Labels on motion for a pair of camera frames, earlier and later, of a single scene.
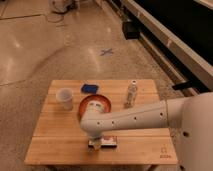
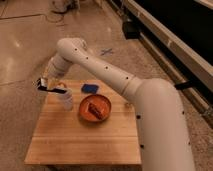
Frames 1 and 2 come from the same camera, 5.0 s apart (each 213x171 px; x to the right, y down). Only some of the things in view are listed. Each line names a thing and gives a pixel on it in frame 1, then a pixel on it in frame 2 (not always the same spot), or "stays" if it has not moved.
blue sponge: [90, 88] stays
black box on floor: [131, 30] stays
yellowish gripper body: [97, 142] → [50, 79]
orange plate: [94, 97] stays
